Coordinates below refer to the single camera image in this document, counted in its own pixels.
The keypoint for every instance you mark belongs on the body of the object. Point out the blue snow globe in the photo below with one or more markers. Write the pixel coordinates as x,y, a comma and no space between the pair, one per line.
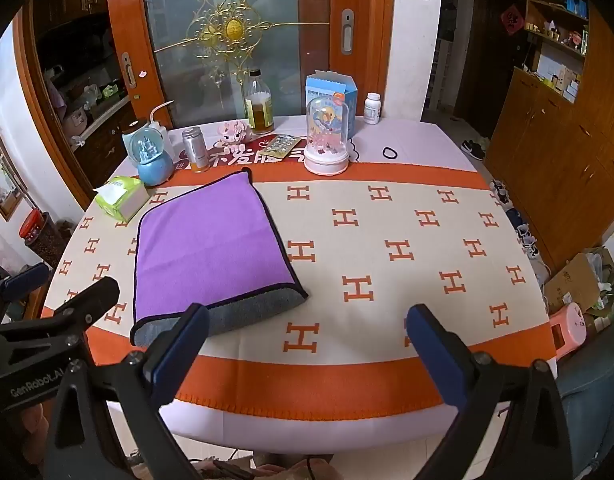
152,162

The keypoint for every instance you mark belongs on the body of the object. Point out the dark wooden door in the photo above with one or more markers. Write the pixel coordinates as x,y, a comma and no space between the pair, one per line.
487,85

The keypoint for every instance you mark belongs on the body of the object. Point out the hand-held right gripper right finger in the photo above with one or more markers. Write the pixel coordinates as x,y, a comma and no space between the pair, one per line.
431,347

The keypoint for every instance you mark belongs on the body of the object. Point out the pill blister pack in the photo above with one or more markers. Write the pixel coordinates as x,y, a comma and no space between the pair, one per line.
279,146

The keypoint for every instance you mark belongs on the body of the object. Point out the framed wall picture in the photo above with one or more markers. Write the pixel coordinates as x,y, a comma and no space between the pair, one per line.
4,175

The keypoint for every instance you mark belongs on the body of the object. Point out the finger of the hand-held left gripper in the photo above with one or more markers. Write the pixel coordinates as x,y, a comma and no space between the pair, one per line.
87,300
24,276

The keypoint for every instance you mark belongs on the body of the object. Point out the wooden shelf cabinet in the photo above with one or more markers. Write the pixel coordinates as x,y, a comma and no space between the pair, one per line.
552,160

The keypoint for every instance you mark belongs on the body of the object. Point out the orange and cream printed blanket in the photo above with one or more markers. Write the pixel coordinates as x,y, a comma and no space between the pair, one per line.
387,270

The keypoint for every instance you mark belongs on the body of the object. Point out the black sneaker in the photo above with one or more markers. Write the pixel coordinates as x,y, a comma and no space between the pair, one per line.
473,150

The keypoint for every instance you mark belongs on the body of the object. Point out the blue carton box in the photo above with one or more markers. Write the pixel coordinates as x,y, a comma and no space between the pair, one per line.
337,86

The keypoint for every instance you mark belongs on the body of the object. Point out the gold door ornament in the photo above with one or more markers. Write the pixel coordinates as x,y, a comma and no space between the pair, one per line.
233,27

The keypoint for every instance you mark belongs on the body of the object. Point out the blue upholstered chair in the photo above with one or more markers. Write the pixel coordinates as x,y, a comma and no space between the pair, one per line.
594,400

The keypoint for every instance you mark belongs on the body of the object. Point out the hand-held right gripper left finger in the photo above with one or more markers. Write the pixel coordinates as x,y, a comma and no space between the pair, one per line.
183,347

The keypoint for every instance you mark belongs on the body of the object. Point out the dark wooden kitchen cabinet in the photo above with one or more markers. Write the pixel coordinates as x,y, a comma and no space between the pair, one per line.
107,140

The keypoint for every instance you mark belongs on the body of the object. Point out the red printed leaflet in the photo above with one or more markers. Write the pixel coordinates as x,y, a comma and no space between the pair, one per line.
237,158

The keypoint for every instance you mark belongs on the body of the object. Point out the silver and orange can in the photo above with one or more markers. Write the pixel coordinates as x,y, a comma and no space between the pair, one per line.
194,150

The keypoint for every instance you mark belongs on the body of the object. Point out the white pill bottle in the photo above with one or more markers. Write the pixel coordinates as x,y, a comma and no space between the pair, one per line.
371,109

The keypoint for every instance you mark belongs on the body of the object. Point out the row of shoes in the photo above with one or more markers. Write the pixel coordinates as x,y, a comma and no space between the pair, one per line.
517,225

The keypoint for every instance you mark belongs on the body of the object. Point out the pink brick toy pig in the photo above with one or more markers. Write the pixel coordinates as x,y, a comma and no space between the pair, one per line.
234,132

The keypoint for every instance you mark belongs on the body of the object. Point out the purple and grey towel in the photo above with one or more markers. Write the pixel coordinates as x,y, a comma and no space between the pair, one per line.
212,250

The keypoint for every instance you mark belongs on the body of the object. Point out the green tissue pack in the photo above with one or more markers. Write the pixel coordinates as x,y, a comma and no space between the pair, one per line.
121,197

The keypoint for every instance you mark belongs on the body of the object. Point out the glass bottle with yellow liquid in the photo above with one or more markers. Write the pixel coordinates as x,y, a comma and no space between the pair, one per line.
258,110

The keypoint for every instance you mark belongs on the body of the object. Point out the jar with red lid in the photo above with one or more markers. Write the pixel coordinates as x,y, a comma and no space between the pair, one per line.
37,232

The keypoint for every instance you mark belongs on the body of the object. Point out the cardboard box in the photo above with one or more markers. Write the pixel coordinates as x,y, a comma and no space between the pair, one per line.
572,285

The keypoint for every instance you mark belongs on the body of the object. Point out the red diamond door decoration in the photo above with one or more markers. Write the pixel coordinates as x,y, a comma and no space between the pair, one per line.
513,19

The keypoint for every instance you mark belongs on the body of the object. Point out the glass dome music box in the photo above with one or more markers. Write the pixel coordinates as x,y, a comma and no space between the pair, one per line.
327,130

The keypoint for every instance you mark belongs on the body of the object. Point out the pink plastic stool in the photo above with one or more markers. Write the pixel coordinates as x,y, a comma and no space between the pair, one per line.
567,330

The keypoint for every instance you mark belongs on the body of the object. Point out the wooden sliding glass door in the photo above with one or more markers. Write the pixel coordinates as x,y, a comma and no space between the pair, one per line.
372,35

